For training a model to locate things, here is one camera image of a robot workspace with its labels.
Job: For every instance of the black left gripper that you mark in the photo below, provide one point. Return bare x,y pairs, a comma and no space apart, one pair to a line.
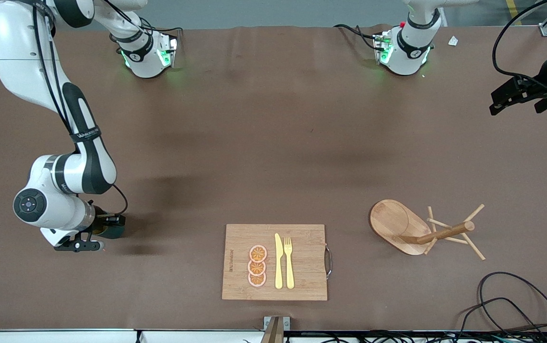
541,85

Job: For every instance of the metal bracket with post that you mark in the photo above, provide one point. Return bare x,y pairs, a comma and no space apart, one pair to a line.
273,328

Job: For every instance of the yellow plastic knife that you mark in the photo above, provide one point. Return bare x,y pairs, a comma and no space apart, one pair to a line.
278,262

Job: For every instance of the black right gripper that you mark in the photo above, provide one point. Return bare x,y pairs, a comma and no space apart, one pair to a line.
105,227

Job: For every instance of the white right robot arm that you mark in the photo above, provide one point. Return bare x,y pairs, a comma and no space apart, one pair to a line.
40,47

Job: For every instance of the orange slice toy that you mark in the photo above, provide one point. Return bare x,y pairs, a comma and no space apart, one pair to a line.
258,253
257,268
257,280

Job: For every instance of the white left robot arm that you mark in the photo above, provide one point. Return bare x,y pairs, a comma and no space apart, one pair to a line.
409,57

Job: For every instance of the yellow plastic fork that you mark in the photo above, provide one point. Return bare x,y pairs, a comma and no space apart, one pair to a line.
289,267

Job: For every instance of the wooden cup rack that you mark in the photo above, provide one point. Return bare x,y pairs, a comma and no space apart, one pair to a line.
390,221

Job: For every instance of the white table edge rail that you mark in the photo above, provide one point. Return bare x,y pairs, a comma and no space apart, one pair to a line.
64,337

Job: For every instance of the dark green cup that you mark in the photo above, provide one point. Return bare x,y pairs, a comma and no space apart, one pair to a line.
114,232

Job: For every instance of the white paper scrap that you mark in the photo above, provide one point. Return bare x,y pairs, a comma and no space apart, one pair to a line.
453,41

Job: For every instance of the wooden cutting board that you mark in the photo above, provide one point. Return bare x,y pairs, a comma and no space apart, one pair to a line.
302,262

